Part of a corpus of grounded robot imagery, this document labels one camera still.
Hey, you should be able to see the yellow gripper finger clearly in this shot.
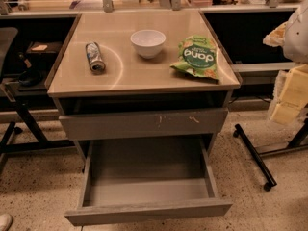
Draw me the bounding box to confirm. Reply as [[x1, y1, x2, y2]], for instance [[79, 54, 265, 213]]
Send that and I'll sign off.
[[263, 22, 286, 47], [269, 64, 308, 124]]

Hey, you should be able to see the silver redbull can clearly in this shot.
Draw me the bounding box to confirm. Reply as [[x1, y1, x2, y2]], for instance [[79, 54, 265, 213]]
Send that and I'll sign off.
[[86, 42, 106, 74]]

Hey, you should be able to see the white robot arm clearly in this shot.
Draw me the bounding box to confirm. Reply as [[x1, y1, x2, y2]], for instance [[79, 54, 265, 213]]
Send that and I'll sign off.
[[263, 0, 308, 124]]

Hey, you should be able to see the closed grey top drawer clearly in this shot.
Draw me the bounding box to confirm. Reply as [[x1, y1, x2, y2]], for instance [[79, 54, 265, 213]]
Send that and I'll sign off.
[[60, 108, 228, 141]]

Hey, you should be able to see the grey drawer cabinet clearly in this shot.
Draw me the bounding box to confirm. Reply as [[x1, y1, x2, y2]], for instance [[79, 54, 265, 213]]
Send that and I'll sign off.
[[48, 10, 240, 157]]

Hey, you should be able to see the open grey middle drawer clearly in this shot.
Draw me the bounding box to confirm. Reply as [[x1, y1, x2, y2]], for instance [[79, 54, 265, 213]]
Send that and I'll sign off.
[[65, 136, 232, 226]]

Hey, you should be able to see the black wheeled stand base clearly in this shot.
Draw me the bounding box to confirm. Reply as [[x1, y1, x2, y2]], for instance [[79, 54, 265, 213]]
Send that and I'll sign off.
[[233, 117, 308, 192]]

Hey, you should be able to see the green snack chip bag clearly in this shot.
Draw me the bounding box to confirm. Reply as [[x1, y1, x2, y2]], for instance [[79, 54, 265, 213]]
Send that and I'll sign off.
[[170, 35, 219, 81]]

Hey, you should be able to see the white ceramic bowl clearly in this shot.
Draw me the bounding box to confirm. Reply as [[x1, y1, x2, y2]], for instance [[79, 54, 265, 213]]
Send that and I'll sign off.
[[130, 30, 166, 59]]

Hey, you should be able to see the black shelf items left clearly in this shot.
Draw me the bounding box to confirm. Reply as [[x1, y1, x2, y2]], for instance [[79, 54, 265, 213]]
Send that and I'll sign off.
[[18, 41, 62, 87]]

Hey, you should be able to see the black chair on left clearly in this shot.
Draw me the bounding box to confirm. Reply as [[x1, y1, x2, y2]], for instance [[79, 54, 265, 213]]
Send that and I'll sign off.
[[0, 27, 74, 166]]

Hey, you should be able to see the white shoe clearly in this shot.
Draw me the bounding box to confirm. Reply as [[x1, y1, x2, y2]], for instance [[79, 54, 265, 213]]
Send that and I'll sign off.
[[0, 214, 13, 231]]

